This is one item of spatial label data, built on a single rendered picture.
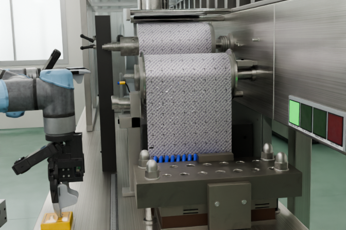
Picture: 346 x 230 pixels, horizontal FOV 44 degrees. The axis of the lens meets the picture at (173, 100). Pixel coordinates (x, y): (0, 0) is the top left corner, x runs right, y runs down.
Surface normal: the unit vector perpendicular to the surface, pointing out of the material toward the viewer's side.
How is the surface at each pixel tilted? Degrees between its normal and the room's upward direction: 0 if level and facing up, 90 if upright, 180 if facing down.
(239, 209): 90
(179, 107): 90
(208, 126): 90
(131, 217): 0
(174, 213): 90
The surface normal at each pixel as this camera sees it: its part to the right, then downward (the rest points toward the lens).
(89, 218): -0.03, -0.99
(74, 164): 0.14, 0.14
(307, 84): -0.99, 0.04
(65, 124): 0.60, 0.10
